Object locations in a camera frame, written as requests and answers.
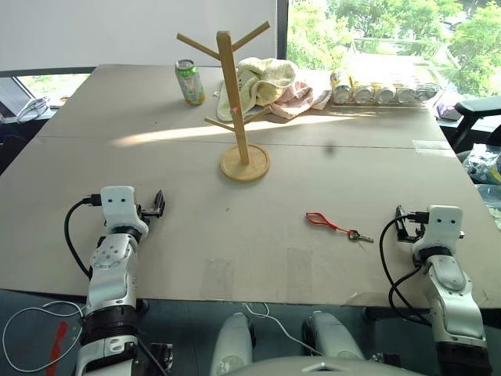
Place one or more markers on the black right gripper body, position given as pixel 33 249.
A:
pixel 415 231

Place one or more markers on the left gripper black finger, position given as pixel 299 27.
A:
pixel 159 197
pixel 160 212

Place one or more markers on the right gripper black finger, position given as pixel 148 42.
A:
pixel 401 233
pixel 400 214

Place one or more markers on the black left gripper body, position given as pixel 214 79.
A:
pixel 146 212

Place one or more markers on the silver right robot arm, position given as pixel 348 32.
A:
pixel 454 297

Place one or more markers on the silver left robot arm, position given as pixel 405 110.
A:
pixel 111 270

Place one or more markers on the purple packet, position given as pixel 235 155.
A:
pixel 448 111

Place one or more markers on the green beverage can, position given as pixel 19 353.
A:
pixel 190 84

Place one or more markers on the wooden tree-shaped hanger stand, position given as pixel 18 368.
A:
pixel 231 102

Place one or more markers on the wrapped silver-topped can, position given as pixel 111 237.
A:
pixel 407 94
pixel 385 94
pixel 427 92
pixel 364 94

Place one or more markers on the grey right robot leg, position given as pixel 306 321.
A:
pixel 332 337

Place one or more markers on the grey robot leg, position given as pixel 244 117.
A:
pixel 332 337
pixel 233 344

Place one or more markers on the black office chair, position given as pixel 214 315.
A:
pixel 475 113

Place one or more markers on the yellow beverage can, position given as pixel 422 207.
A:
pixel 341 84

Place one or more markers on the grey left robot leg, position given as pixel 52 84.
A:
pixel 233 344

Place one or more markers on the white bundle on side desk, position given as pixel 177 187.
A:
pixel 34 107

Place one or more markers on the pale yellow towel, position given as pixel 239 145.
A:
pixel 260 80

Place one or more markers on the pink towel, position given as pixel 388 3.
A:
pixel 297 98

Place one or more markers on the grey robot torso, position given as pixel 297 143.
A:
pixel 313 368

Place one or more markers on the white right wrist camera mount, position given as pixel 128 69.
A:
pixel 440 227

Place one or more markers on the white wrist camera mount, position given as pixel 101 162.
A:
pixel 117 203
pixel 440 227

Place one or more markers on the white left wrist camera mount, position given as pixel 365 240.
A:
pixel 117 203

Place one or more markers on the dark window frame post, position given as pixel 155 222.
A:
pixel 282 35

